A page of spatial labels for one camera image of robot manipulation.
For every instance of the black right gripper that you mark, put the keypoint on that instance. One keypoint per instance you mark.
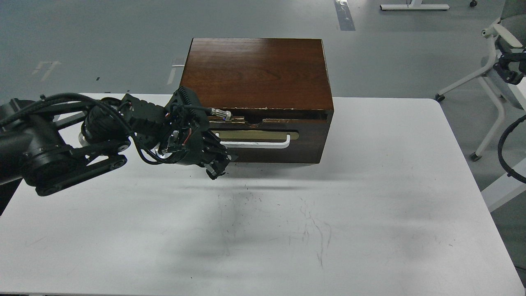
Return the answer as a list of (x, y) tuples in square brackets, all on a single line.
[(511, 67)]

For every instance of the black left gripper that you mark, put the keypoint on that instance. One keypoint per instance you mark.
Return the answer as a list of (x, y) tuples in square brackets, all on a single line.
[(176, 133)]

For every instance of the wooden drawer with white handle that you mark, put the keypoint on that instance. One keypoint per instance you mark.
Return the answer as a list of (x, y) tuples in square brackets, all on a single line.
[(294, 136)]

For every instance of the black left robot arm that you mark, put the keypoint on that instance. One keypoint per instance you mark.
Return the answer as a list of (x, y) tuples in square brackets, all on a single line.
[(65, 139)]

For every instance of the dark brown wooden cabinet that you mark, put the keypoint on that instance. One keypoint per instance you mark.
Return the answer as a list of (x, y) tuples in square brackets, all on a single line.
[(257, 75)]

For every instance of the white desk base foot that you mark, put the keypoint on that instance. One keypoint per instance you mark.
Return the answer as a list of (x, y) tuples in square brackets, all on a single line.
[(414, 5)]

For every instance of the grey floor tape strip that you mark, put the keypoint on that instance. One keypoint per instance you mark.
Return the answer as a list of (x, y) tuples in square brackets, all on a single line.
[(345, 19)]

